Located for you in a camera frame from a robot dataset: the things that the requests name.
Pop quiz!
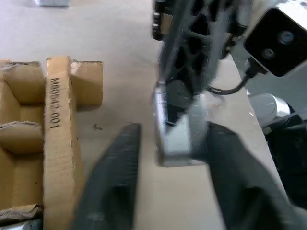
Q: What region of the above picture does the silver metal block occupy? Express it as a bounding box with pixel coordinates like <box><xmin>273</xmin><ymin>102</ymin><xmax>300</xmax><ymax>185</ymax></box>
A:
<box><xmin>153</xmin><ymin>80</ymin><xmax>210</xmax><ymax>168</ymax></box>

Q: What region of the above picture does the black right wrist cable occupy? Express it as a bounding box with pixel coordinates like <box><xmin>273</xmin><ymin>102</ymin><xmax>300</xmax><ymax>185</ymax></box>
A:
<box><xmin>208</xmin><ymin>57</ymin><xmax>267</xmax><ymax>96</ymax></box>

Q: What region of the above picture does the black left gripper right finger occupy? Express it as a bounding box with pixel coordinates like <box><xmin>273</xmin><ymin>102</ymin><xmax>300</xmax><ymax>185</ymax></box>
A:
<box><xmin>206</xmin><ymin>121</ymin><xmax>307</xmax><ymax>230</ymax></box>

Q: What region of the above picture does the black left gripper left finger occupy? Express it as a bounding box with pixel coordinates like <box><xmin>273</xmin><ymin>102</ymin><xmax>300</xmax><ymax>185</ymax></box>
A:
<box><xmin>70</xmin><ymin>123</ymin><xmax>142</xmax><ymax>230</ymax></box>

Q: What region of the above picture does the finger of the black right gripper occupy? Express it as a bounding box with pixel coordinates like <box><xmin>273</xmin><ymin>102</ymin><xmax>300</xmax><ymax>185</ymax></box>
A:
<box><xmin>158</xmin><ymin>0</ymin><xmax>231</xmax><ymax>127</ymax></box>

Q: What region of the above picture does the black robot body part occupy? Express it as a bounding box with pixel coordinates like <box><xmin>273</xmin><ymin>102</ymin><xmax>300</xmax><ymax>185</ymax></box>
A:
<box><xmin>263</xmin><ymin>124</ymin><xmax>307</xmax><ymax>213</ymax></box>

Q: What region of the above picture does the brown cardboard divider tray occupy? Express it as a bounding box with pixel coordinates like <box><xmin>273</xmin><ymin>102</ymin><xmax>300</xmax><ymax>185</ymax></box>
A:
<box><xmin>0</xmin><ymin>55</ymin><xmax>104</xmax><ymax>230</ymax></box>

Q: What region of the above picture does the white box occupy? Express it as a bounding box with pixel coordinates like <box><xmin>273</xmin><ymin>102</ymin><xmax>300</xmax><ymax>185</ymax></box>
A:
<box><xmin>33</xmin><ymin>0</ymin><xmax>71</xmax><ymax>7</ymax></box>

